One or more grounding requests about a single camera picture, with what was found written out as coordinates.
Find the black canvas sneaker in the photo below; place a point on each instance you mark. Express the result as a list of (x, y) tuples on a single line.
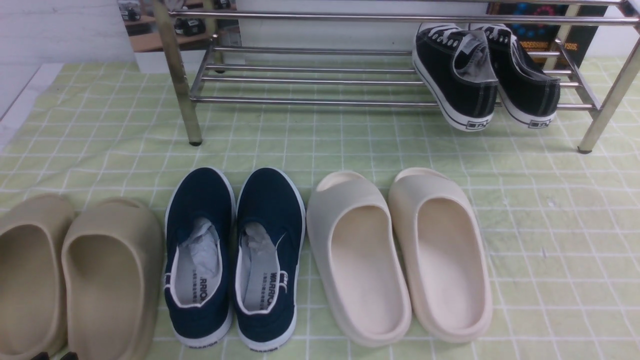
[(529, 95), (454, 64)]

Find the right navy slip-on shoe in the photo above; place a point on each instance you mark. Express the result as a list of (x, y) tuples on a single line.
[(271, 228)]

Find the navy slip-on shoe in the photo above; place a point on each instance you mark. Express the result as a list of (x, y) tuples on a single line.
[(198, 224), (271, 228)]

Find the left navy slip-on shoe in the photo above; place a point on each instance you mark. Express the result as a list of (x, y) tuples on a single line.
[(198, 224)]

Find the metal shoe rack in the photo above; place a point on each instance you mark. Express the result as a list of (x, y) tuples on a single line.
[(212, 67)]

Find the left cream foam slide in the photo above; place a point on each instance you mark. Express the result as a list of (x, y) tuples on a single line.
[(351, 237)]

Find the cream foam slide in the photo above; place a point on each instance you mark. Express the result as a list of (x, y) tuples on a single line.
[(443, 254), (351, 237)]

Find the right cream foam slide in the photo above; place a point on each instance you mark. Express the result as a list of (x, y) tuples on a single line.
[(443, 254)]

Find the right tan foam slide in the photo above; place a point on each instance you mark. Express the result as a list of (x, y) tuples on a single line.
[(112, 261)]

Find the tan foam slide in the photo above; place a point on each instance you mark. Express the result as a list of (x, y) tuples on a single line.
[(33, 311), (112, 261)]

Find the green checkered cloth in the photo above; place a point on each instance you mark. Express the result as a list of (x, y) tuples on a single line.
[(561, 229)]

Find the dark printed box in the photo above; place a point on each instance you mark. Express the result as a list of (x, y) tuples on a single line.
[(541, 37)]

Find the left tan foam slide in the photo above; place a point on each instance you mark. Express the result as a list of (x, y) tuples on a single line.
[(33, 311)]

